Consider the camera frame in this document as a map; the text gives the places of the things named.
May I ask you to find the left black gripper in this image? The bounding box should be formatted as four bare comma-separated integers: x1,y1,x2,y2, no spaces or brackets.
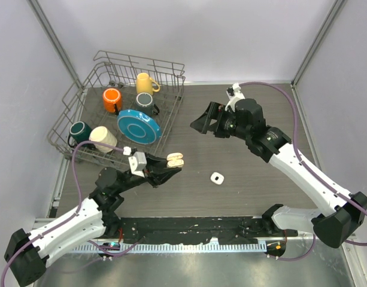
116,152,181,194

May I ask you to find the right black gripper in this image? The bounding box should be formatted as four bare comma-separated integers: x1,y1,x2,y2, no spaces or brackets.
190,101,251,141

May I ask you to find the beige earbud case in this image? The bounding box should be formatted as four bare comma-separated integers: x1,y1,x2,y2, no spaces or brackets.
166,152,184,168

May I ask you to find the white earbud charging case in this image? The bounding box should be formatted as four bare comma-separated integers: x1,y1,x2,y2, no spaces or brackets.
210,172,225,185

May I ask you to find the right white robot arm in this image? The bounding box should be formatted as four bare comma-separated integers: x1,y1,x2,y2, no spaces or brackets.
190,99,367,248

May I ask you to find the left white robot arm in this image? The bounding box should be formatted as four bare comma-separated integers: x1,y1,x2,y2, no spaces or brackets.
3,152,184,286

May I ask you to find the blue ceramic plate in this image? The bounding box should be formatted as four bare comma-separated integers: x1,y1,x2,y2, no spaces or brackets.
117,109,162,145

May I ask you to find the grey mug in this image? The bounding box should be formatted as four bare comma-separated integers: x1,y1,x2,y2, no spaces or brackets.
135,92,160,117

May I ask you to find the cream textured cup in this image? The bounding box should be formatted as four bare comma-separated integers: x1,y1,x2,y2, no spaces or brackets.
89,126,117,153

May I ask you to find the yellow mug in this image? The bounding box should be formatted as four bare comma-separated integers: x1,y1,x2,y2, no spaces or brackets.
136,72,160,95

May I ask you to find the dark green mug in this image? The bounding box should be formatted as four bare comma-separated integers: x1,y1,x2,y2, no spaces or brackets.
67,121,93,148

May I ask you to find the orange mug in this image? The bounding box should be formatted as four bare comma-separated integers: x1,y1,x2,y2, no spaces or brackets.
102,88,122,114

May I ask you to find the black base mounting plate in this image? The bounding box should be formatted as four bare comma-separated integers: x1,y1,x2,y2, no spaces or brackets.
98,216,298,245

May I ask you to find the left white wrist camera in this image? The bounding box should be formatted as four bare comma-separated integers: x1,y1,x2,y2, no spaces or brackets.
128,151,147,178

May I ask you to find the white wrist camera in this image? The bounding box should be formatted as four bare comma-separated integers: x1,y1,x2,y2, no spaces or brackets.
225,83,245,112
128,151,147,178

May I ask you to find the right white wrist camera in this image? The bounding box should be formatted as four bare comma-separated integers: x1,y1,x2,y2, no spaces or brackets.
225,83,245,112

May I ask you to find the grey wire dish rack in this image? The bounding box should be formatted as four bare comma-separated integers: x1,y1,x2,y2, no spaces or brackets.
47,50,185,159

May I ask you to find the white slotted cable duct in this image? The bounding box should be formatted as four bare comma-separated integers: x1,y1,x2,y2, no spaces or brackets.
75,242,267,254

